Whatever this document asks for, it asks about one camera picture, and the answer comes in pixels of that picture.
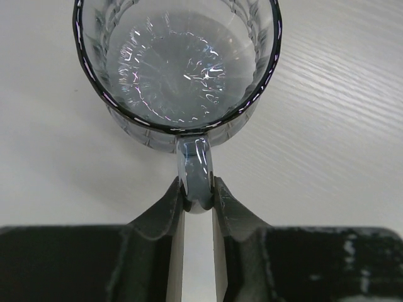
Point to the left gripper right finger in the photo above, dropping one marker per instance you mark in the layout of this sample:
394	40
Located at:
255	261

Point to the clear glass pitcher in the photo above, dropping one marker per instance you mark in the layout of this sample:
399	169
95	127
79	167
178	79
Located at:
180	76

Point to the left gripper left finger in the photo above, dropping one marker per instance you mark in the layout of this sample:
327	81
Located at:
138	261

